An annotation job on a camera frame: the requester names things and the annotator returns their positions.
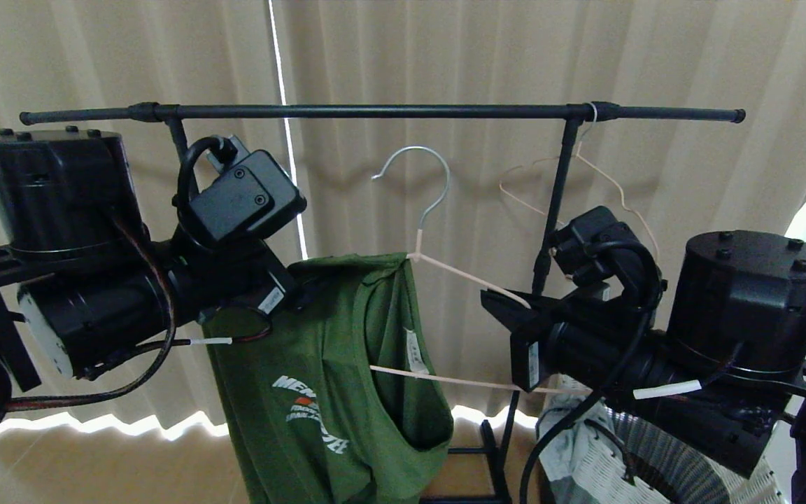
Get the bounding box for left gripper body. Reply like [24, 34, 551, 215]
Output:
[157, 237, 300, 330]

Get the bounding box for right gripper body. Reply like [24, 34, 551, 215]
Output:
[510, 307, 664, 410]

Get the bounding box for pale grey shorts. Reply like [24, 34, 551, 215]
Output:
[536, 381, 629, 485]

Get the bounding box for green printed shirt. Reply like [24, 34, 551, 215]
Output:
[201, 253, 454, 504]

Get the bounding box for pink clothes hanger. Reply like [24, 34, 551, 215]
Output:
[500, 105, 660, 261]
[369, 146, 589, 394]

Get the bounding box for white laundry basket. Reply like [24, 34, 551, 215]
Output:
[539, 392, 789, 504]

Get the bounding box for black clothes rack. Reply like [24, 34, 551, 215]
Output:
[20, 101, 747, 504]

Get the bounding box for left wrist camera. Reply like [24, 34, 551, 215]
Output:
[176, 135, 308, 247]

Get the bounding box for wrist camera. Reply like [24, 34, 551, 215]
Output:
[550, 206, 664, 310]
[176, 135, 308, 247]

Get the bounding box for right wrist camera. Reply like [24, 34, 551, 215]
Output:
[550, 206, 664, 310]

